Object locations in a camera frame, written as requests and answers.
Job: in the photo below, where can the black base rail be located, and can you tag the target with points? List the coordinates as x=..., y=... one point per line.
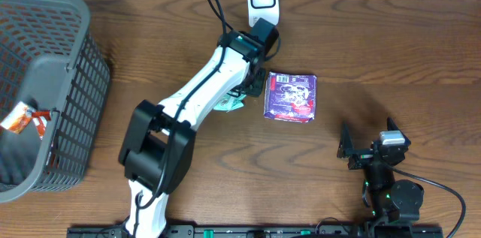
x=324, y=230

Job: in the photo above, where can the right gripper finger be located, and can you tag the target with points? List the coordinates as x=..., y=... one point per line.
x=345, y=148
x=391, y=126

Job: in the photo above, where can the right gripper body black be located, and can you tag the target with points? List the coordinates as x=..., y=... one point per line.
x=361, y=158

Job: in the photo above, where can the orange white snack packet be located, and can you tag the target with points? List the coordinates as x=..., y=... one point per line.
x=18, y=119

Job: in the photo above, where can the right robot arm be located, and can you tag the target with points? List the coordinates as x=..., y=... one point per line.
x=395, y=203

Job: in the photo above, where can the red-orange snack bar wrapper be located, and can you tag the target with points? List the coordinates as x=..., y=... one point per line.
x=41, y=119

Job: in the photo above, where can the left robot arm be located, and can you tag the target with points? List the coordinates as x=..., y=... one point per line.
x=158, y=146

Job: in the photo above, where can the grey plastic shopping basket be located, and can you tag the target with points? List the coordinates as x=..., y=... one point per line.
x=50, y=61

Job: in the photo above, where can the teal snack packet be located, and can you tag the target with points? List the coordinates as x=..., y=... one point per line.
x=229, y=103

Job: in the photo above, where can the purple sanitary pad pack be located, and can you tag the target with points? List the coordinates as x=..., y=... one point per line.
x=290, y=97

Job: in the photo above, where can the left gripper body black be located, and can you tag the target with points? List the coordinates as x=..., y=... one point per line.
x=256, y=82

